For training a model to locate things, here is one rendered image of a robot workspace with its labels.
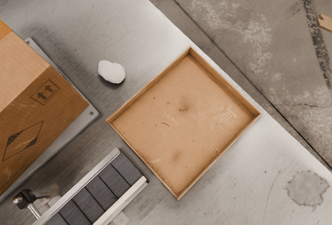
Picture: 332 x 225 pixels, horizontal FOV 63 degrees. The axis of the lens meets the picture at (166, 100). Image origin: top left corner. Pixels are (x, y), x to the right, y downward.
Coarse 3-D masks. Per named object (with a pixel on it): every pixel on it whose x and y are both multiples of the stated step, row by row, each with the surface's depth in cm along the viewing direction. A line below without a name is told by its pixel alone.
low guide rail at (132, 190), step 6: (138, 180) 60; (144, 180) 60; (132, 186) 60; (138, 186) 60; (126, 192) 60; (132, 192) 60; (120, 198) 59; (126, 198) 59; (114, 204) 59; (120, 204) 59; (108, 210) 58; (114, 210) 59; (102, 216) 58; (108, 216) 58; (96, 222) 58; (102, 222) 58
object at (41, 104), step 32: (0, 32) 46; (0, 64) 45; (32, 64) 45; (0, 96) 43; (32, 96) 47; (64, 96) 56; (0, 128) 46; (32, 128) 55; (64, 128) 68; (0, 160) 53; (32, 160) 65; (0, 192) 63
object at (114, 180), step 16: (128, 160) 65; (96, 176) 64; (112, 176) 64; (128, 176) 64; (80, 192) 63; (96, 192) 63; (112, 192) 63; (64, 208) 62; (80, 208) 62; (96, 208) 62; (48, 224) 61; (64, 224) 61; (80, 224) 61
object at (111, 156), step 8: (112, 152) 57; (104, 160) 57; (96, 168) 56; (88, 176) 56; (80, 184) 55; (72, 192) 55; (64, 200) 54; (56, 208) 54; (48, 216) 54; (32, 224) 53; (40, 224) 53
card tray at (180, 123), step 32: (192, 64) 76; (160, 96) 74; (192, 96) 74; (224, 96) 74; (128, 128) 71; (160, 128) 72; (192, 128) 72; (224, 128) 72; (160, 160) 69; (192, 160) 70
